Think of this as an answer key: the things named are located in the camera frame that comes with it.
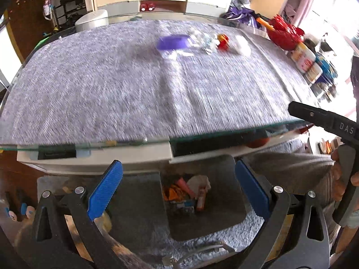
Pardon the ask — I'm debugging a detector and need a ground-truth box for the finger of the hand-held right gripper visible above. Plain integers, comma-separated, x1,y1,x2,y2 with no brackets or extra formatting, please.
288,101,334,132

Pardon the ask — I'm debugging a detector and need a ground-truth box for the colourful printed wrapper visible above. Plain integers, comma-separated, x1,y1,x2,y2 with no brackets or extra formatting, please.
168,199,195,215

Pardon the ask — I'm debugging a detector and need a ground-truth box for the person's right hand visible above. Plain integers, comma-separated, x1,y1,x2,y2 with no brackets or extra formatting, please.
330,148,359,203

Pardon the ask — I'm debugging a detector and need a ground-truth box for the dark grey trash bin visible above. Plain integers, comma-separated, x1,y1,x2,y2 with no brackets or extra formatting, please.
160,154,247,241

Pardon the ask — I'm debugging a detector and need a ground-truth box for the white bottle with pink label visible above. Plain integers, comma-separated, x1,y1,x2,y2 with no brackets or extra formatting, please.
297,52,317,73

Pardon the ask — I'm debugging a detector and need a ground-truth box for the white tissue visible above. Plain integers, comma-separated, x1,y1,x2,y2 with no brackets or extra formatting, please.
187,175,211,192

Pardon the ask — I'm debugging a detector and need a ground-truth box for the purple plastic lid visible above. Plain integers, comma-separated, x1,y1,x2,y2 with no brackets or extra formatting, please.
156,34,189,49

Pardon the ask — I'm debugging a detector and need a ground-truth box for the person's leg in grey pants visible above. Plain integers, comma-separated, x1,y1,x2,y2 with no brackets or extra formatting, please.
244,139,337,202

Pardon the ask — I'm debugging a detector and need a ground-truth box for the grey table mat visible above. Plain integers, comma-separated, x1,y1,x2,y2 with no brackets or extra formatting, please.
0,20,312,143

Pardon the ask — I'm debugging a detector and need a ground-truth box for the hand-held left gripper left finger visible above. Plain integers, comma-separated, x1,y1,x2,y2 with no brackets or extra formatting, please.
29,159,124,269

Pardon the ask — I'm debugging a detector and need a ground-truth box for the black slipper with blue print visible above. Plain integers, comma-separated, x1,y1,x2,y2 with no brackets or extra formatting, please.
18,189,35,219
4,192,19,220

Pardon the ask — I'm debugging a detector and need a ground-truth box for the pink curtain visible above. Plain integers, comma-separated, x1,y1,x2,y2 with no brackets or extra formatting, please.
283,0,323,28

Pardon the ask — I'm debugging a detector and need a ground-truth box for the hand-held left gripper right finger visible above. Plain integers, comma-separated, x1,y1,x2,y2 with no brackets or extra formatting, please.
235,158,330,269

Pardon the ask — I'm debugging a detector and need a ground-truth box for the red and yellow small toy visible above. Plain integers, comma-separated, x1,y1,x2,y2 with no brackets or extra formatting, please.
217,34,230,51

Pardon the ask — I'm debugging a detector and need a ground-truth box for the orange stick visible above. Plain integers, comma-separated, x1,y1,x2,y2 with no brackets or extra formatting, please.
256,17,275,31

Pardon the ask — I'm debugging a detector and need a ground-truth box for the orange wrapper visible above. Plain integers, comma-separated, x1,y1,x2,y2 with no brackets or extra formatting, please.
163,183,186,202

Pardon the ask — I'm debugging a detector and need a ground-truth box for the white bottle with yellow cap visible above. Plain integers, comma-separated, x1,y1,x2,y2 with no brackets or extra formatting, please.
291,43,316,62

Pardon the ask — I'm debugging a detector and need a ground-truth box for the blue round tin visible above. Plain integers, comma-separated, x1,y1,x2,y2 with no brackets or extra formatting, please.
314,52,338,90

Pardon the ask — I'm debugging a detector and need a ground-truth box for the orange basketball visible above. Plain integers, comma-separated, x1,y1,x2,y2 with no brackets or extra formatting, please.
247,137,270,148

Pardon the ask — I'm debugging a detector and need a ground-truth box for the purple cloth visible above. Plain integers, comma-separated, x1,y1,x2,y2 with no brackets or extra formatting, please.
227,6,263,24

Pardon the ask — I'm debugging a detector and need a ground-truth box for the red plastic basket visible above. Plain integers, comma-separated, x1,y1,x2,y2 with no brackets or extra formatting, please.
266,15,305,49

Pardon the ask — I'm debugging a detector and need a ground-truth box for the grey floor rug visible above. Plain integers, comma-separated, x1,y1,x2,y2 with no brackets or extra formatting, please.
36,174,281,269

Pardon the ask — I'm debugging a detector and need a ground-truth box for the clear plastic bag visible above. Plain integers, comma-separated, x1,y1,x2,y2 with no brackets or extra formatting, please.
188,29,218,54

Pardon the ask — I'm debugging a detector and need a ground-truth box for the small white bottle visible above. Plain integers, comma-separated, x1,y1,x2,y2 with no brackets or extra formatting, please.
306,63,323,84

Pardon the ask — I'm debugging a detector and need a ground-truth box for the whiteboard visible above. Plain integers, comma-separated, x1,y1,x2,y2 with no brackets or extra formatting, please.
0,20,24,90

